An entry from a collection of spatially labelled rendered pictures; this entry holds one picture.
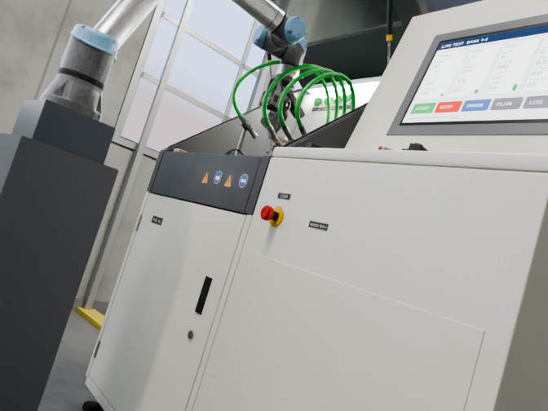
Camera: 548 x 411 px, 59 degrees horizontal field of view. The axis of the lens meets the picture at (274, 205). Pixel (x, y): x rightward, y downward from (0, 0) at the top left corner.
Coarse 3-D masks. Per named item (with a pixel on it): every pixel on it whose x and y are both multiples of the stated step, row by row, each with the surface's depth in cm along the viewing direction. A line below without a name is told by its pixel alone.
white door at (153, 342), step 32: (160, 224) 163; (192, 224) 147; (224, 224) 133; (128, 256) 176; (160, 256) 157; (192, 256) 141; (224, 256) 129; (128, 288) 168; (160, 288) 151; (192, 288) 136; (128, 320) 161; (160, 320) 145; (192, 320) 132; (96, 352) 172; (128, 352) 154; (160, 352) 140; (192, 352) 127; (96, 384) 165; (128, 384) 148; (160, 384) 135; (192, 384) 123
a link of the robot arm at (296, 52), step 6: (300, 42) 168; (306, 42) 169; (288, 48) 165; (294, 48) 166; (300, 48) 168; (306, 48) 170; (288, 54) 166; (294, 54) 167; (300, 54) 168; (282, 60) 168; (288, 60) 167; (294, 60) 167; (300, 60) 168; (294, 66) 167
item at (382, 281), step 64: (512, 0) 126; (384, 128) 134; (320, 192) 108; (384, 192) 94; (448, 192) 83; (512, 192) 75; (256, 256) 118; (320, 256) 102; (384, 256) 89; (448, 256) 80; (512, 256) 72; (256, 320) 111; (320, 320) 96; (384, 320) 85; (448, 320) 76; (512, 320) 69; (256, 384) 105; (320, 384) 92; (384, 384) 82; (448, 384) 73; (512, 384) 70
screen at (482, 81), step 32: (480, 32) 127; (512, 32) 119; (544, 32) 113; (448, 64) 129; (480, 64) 121; (512, 64) 114; (544, 64) 108; (416, 96) 131; (448, 96) 123; (480, 96) 116; (512, 96) 109; (544, 96) 103; (416, 128) 125; (448, 128) 117; (480, 128) 111; (512, 128) 105; (544, 128) 100
